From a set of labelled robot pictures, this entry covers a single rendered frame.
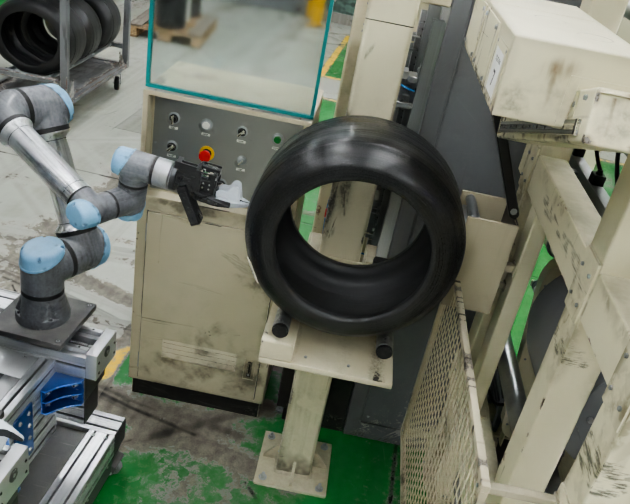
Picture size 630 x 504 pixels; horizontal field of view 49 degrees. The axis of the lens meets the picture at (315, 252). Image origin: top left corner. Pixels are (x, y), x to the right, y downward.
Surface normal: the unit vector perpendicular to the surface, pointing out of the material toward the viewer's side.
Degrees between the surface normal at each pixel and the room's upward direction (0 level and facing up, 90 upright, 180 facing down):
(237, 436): 0
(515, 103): 90
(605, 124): 72
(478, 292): 90
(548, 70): 90
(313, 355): 0
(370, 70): 90
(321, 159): 49
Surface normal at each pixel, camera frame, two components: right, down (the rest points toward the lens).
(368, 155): 0.00, -0.33
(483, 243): -0.11, 0.47
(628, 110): -0.05, 0.18
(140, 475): 0.17, -0.86
